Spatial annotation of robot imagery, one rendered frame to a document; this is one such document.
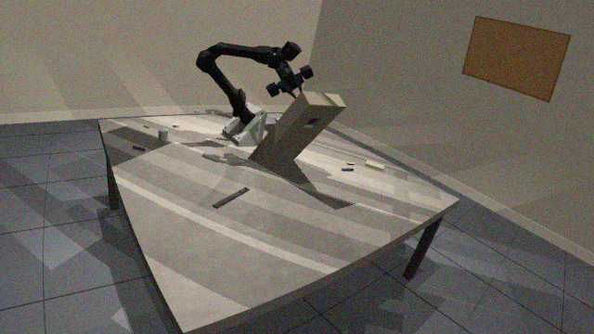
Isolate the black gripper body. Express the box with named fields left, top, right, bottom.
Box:
left=266, top=63, right=314, bottom=97

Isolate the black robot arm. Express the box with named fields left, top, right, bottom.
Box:
left=196, top=41, right=302, bottom=125

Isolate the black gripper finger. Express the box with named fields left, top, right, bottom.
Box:
left=294, top=75, right=304, bottom=92
left=279, top=83, right=296, bottom=99

